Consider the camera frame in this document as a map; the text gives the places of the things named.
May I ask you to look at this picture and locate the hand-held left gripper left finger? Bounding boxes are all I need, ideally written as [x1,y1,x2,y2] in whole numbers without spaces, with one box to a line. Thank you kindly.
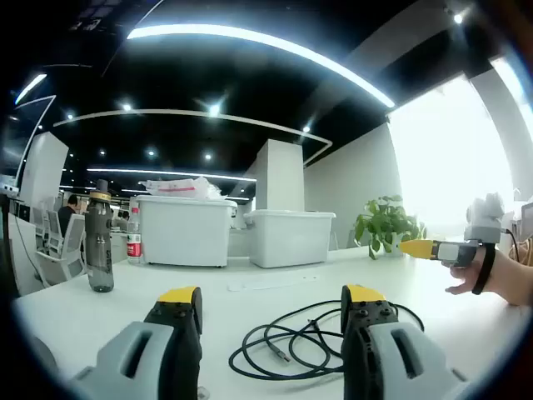
[66,286,205,400]

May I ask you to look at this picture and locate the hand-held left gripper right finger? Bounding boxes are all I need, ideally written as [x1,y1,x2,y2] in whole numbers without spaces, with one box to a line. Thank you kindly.
[340,284,471,400]

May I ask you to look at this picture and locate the black Type-C USB data cable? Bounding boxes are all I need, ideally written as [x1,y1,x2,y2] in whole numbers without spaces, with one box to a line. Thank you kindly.
[228,302,426,380]

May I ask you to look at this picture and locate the white desktop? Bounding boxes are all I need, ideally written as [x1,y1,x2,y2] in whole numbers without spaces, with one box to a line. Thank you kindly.
[12,243,521,400]

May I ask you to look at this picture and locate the person's right hand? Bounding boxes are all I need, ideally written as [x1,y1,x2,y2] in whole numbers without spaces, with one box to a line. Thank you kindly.
[445,249,511,299]

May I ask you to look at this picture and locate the bright window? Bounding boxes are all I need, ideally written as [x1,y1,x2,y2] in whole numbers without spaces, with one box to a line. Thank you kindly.
[389,77,514,235]

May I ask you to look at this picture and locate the potted green plant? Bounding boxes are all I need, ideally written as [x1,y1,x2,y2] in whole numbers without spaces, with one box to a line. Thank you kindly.
[353,194,428,260]

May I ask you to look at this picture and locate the clear red label plastic bottle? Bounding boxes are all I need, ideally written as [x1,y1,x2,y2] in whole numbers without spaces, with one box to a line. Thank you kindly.
[126,207,143,265]

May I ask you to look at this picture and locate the large white storage box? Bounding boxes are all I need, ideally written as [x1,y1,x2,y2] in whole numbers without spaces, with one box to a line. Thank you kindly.
[135,194,238,268]

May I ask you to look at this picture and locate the dark grey water bottle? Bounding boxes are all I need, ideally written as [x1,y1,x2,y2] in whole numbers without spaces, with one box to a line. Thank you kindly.
[84,178,115,293]

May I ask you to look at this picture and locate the low white storage box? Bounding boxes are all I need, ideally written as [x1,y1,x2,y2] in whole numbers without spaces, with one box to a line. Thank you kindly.
[243,209,336,269]

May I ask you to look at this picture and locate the white office chair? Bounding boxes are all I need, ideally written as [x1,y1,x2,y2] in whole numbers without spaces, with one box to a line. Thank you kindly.
[35,211,87,288]

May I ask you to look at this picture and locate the white plastic bags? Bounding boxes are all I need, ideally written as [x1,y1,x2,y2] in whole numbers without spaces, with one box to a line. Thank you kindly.
[139,176,228,202]

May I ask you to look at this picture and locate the curved ceiling light strip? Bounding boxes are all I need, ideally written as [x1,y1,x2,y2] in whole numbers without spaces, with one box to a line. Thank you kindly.
[127,23,396,108]

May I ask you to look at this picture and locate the black gripper hand strap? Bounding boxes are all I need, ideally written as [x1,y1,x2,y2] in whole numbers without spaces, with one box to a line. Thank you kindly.
[471,245,497,296]

